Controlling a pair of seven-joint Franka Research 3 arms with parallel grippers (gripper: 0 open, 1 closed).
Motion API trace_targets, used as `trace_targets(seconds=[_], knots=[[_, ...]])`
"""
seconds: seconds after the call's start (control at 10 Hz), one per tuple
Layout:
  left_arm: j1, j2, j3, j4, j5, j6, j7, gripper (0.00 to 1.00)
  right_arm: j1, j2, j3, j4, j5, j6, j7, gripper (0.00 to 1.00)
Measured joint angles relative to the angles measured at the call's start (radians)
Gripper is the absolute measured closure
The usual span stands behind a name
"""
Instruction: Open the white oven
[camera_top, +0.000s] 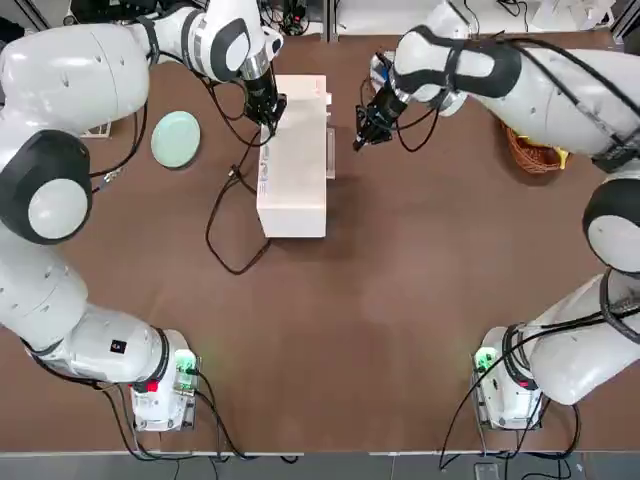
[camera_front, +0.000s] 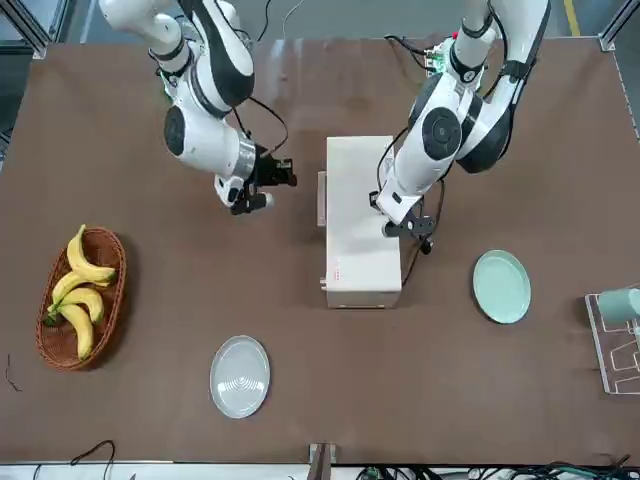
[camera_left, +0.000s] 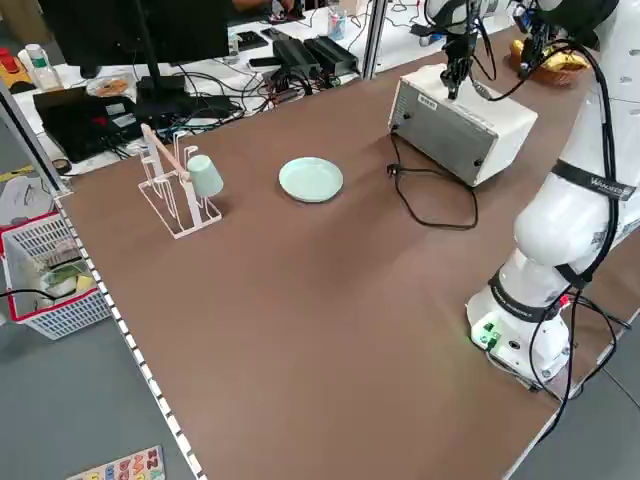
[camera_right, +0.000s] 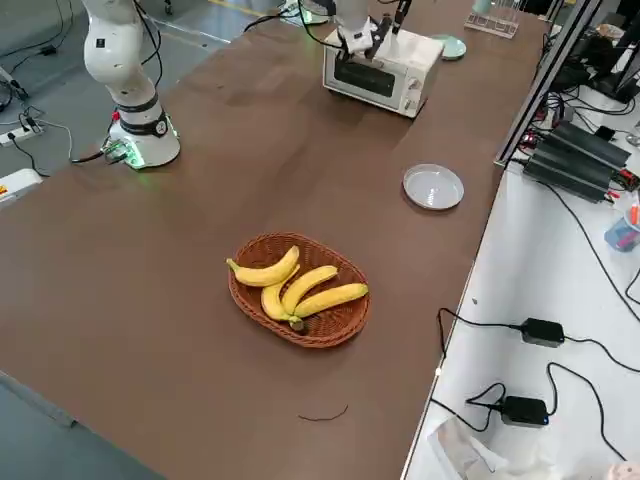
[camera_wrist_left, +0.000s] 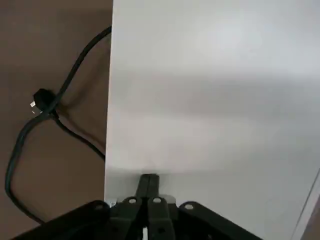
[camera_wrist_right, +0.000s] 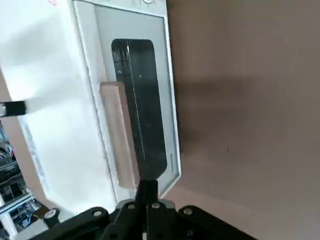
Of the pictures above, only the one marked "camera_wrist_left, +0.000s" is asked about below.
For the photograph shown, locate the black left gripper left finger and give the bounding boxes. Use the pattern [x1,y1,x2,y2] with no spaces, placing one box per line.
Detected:
[12,174,151,240]

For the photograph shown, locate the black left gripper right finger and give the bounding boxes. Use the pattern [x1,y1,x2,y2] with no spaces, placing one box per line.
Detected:
[147,174,264,240]

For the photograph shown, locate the white countertop oven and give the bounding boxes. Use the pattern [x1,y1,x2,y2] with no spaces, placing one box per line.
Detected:
[103,0,320,240]

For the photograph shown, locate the black oven power cord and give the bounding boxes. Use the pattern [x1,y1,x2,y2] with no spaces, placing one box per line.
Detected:
[4,25,113,225]

